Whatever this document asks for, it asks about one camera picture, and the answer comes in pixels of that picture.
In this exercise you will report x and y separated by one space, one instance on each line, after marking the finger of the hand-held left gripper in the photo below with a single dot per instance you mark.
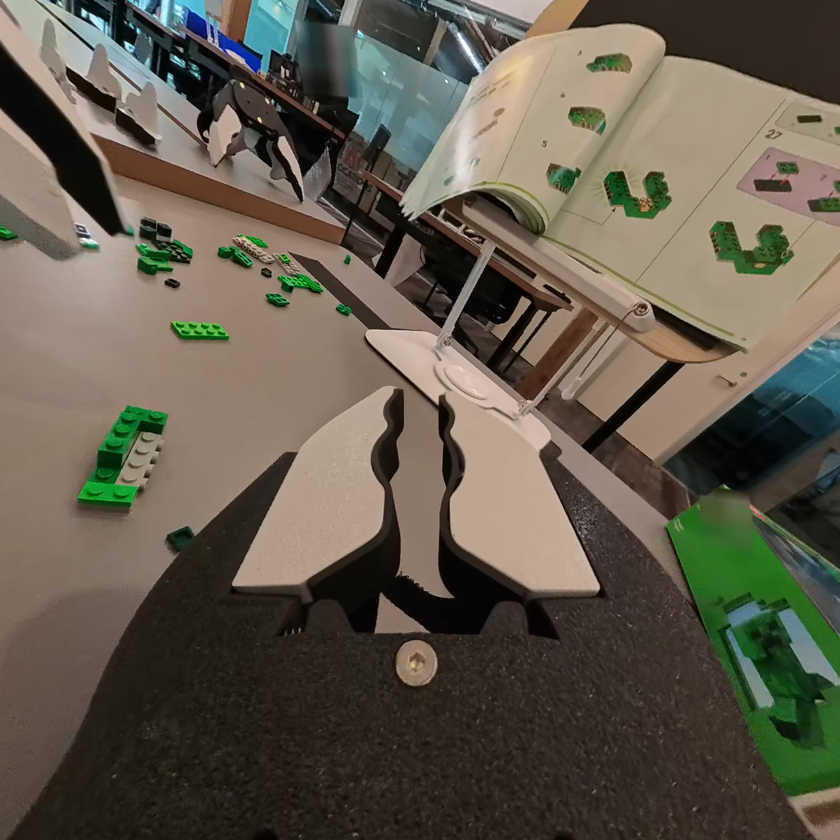
26 177
39 79

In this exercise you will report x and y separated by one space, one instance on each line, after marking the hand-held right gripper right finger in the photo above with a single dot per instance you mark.
518 518

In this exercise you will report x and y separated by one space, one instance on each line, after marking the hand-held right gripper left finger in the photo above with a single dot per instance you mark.
315 512

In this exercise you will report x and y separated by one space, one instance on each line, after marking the green and grey brick assembly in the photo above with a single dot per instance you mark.
118 433

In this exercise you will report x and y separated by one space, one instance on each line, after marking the wood-edged grey desk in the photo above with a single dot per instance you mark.
197 185

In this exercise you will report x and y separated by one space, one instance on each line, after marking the white fin part black base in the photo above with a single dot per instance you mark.
54 49
144 111
103 75

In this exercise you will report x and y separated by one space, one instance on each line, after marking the small dark green tile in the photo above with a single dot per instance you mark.
178 536

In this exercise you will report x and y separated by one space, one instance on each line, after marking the pile of loose bricks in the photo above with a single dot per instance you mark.
154 265

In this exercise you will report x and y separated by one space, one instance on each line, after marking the white book stand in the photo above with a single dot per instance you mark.
407 348

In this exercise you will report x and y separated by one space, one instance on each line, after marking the green toy box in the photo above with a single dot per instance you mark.
709 577

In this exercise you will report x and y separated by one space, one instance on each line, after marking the idle black and white gripper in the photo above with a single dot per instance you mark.
249 108

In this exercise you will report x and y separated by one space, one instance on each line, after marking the green flat plate brick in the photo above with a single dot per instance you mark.
200 330

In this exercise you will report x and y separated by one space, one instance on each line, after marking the open instruction booklet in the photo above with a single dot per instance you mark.
512 118

